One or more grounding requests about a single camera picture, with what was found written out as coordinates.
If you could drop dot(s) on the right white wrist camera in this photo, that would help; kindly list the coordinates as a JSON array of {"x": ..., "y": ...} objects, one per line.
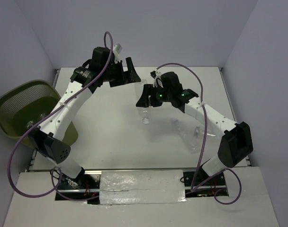
[{"x": 156, "y": 75}]

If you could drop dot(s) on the clear bottle white cap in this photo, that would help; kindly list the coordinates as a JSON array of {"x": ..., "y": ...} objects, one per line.
[{"x": 190, "y": 136}]

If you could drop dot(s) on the clear crushed plastic bottle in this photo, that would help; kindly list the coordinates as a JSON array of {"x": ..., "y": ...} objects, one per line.
[{"x": 30, "y": 124}]

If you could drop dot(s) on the blue label plastic bottle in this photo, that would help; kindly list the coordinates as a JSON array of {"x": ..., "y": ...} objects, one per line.
[{"x": 42, "y": 116}]

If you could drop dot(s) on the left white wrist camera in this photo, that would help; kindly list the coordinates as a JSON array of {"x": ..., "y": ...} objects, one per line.
[{"x": 117, "y": 48}]

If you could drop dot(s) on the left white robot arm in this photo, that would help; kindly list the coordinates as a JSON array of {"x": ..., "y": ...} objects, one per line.
[{"x": 48, "y": 136}]

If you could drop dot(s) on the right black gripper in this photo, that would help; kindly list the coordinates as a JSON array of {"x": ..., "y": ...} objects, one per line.
[{"x": 148, "y": 90}]

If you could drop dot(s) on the black mounting rail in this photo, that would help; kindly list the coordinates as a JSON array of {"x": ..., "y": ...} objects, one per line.
[{"x": 90, "y": 191}]

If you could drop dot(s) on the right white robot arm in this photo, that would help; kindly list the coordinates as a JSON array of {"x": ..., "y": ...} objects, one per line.
[{"x": 235, "y": 138}]

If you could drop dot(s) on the olive green mesh bin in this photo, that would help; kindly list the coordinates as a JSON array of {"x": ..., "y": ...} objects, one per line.
[{"x": 24, "y": 103}]

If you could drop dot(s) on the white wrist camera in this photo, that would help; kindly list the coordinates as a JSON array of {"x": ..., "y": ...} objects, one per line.
[
  {"x": 117, "y": 48},
  {"x": 156, "y": 75}
]

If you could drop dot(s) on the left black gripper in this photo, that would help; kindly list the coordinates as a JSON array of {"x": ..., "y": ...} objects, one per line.
[{"x": 127, "y": 77}]

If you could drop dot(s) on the silver taped panel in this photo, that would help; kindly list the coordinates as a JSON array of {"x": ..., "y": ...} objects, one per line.
[{"x": 141, "y": 187}]

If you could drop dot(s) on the clear bottle without cap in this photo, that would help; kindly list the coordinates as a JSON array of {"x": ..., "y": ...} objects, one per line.
[{"x": 211, "y": 138}]

